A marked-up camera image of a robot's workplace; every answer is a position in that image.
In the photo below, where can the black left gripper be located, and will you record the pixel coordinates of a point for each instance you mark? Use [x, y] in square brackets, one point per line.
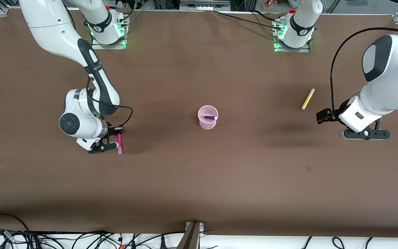
[331, 114]

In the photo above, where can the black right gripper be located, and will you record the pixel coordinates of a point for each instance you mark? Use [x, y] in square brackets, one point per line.
[113, 130]

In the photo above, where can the pink highlighter pen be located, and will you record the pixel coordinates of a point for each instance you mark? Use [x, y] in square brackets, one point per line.
[119, 147]

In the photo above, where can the purple marker pen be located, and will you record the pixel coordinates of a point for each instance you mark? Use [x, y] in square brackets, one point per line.
[209, 118]

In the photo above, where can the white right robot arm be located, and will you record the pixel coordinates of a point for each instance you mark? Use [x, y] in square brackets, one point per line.
[53, 31]

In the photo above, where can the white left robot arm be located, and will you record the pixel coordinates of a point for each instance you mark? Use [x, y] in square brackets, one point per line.
[392, 69]

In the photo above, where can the pink plastic holder cup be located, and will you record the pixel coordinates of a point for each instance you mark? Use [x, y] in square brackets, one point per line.
[207, 125]

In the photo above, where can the yellow highlighter pen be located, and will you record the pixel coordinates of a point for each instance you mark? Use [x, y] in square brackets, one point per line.
[308, 99]

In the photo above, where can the brown table cover sheet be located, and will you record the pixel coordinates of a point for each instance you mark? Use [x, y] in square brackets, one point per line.
[199, 186]

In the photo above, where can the grey power strip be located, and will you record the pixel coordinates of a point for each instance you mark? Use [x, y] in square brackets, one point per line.
[204, 5]

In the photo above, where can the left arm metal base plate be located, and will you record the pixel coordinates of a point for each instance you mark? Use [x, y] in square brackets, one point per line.
[304, 49]

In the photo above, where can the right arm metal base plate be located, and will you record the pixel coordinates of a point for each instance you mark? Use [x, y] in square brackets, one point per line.
[97, 46]

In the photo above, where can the metal camera stand beam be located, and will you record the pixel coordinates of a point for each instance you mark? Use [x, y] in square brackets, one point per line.
[190, 238]

